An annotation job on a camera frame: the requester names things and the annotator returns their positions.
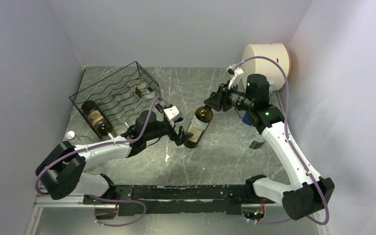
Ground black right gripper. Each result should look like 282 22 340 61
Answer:
204 79 254 112

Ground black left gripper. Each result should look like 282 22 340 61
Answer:
145 117 193 146

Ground green wine bottle black neck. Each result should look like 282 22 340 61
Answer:
184 105 213 149

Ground clear bottle white cap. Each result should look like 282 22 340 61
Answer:
245 135 266 151

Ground green wine bottle silver neck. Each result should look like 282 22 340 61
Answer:
81 100 116 140

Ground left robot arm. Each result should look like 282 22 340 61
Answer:
35 108 192 204

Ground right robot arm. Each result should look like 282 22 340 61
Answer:
204 74 335 220

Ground cream cylindrical container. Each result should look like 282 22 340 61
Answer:
241 43 291 91

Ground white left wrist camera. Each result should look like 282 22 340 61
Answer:
163 106 182 125

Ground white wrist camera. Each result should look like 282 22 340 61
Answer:
226 64 244 90
163 106 182 125

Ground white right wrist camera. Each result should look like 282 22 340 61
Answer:
226 64 244 90

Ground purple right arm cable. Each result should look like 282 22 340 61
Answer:
233 55 330 226

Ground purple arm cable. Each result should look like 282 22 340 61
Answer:
233 55 330 226
34 94 165 195

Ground black wire wine rack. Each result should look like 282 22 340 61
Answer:
70 61 161 140

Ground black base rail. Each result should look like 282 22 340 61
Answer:
85 184 272 216

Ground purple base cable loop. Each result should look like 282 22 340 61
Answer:
83 194 147 228

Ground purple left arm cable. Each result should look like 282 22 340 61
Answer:
34 94 165 195

